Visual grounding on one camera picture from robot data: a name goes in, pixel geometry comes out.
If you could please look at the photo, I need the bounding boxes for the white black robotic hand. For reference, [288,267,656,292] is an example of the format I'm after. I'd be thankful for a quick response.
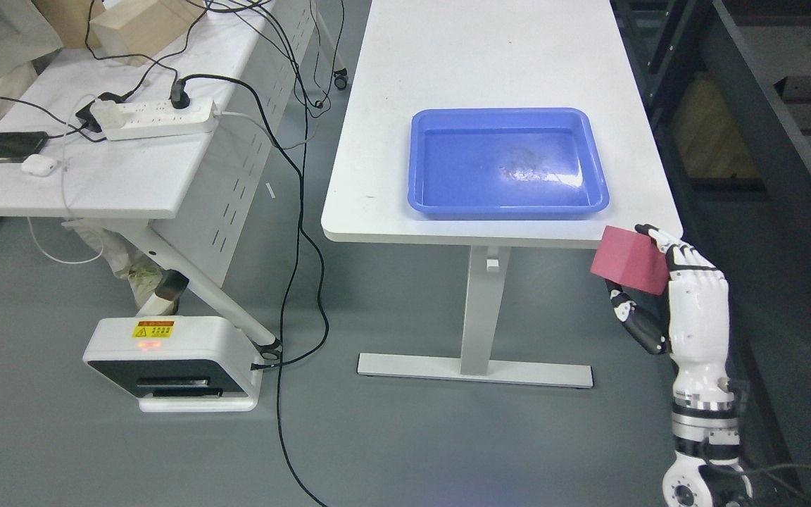
[605,224,734,411]

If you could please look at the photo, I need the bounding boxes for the pink foam block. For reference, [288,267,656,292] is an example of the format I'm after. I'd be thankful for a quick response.
[590,227,669,296]

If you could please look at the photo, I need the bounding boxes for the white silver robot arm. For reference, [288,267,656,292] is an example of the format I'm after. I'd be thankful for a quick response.
[662,397,754,506]

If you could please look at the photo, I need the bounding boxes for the black metal shelf right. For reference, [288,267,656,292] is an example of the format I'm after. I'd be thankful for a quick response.
[612,1,811,506]

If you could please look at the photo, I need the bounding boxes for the blue plastic tray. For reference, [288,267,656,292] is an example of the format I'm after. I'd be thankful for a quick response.
[408,107,610,220]

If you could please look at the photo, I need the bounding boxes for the wooden block with hole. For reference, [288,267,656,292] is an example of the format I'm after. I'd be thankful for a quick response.
[91,1,205,66]

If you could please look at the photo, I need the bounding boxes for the white table with legs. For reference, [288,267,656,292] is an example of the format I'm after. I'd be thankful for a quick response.
[321,1,682,389]

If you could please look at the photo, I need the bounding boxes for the white box device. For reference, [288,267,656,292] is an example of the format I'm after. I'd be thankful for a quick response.
[82,315,261,412]

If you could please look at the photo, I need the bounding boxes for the white side desk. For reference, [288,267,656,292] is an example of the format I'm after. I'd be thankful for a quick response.
[0,1,313,351]

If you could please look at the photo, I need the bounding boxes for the white power strip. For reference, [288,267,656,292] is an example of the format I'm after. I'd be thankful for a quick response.
[90,97,218,141]

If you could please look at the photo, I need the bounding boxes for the white earbuds case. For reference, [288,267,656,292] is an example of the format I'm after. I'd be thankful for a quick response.
[20,154,59,177]

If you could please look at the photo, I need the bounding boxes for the black smartphone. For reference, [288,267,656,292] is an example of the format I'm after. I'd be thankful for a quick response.
[0,131,49,163]

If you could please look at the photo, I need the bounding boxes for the black power cable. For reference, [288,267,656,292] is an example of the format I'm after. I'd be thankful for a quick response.
[170,74,332,507]

